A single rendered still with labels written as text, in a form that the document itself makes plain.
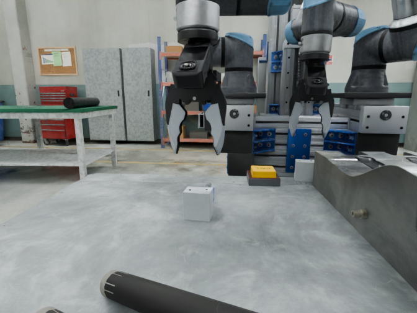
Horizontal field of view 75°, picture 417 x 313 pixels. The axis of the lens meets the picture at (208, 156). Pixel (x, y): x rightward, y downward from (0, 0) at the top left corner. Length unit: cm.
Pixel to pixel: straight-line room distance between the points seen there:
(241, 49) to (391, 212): 85
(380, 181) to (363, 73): 77
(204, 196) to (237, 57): 74
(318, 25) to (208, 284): 63
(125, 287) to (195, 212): 23
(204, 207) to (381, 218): 27
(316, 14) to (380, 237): 52
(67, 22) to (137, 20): 154
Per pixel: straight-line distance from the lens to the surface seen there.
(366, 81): 119
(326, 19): 78
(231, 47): 114
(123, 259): 43
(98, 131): 645
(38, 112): 355
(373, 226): 49
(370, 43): 120
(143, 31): 642
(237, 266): 40
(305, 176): 78
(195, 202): 50
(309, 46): 77
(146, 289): 29
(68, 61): 704
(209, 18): 50
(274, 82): 133
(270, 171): 72
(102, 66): 634
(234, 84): 112
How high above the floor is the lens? 102
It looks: 12 degrees down
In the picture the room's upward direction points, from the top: straight up
